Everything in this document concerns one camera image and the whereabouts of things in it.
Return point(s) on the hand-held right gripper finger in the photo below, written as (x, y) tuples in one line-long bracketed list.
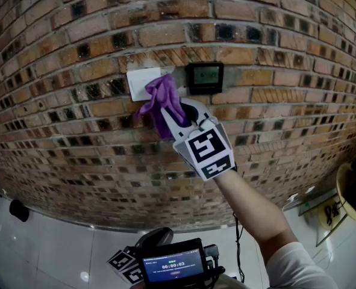
[(204, 113), (176, 128)]

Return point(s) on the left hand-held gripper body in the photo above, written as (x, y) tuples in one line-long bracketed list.
[(123, 265)]

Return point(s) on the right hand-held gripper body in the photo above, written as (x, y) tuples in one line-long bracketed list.
[(207, 149)]

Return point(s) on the black wall thermostat display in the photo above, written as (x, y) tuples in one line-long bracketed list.
[(206, 77)]

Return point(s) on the purple cleaning cloth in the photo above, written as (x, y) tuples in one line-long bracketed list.
[(162, 92)]

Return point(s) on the person's right forearm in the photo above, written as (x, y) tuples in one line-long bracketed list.
[(250, 209)]

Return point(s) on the black chest-mounted screen device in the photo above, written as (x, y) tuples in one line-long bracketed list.
[(173, 265)]

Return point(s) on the black round floor object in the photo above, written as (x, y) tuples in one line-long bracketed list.
[(19, 211)]

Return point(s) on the glass low table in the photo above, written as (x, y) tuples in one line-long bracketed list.
[(311, 208)]

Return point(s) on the white wall switch plate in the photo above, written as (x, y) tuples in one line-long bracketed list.
[(138, 83)]

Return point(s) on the black screen mount bracket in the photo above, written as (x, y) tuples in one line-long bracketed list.
[(214, 257)]

